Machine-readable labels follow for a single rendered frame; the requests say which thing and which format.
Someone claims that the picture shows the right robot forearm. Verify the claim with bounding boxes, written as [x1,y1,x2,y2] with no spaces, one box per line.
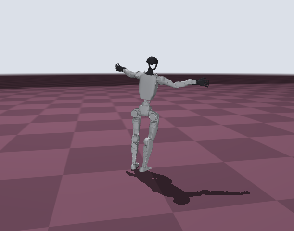
[175,79,196,87]

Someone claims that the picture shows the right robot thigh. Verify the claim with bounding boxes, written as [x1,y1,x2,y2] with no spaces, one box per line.
[144,110,159,146]

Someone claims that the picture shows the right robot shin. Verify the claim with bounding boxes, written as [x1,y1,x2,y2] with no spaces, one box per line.
[142,139,153,168]

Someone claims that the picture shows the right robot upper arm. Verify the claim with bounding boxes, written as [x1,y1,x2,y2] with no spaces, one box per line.
[156,76,179,88]

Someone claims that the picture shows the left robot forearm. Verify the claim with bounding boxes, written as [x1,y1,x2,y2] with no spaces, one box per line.
[123,68,131,76]

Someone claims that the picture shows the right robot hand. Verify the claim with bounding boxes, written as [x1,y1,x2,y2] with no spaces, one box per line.
[192,77,209,87]

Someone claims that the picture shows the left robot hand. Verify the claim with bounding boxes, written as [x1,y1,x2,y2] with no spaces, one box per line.
[115,63,126,72]

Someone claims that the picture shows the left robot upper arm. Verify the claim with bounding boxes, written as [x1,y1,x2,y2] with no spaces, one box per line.
[129,71,141,80]

